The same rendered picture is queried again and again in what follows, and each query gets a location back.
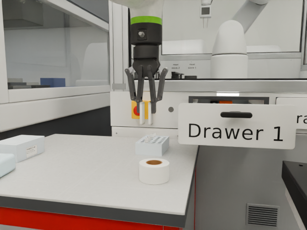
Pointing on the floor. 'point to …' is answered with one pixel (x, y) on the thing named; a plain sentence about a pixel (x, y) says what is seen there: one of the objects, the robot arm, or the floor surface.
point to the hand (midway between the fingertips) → (146, 113)
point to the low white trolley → (98, 187)
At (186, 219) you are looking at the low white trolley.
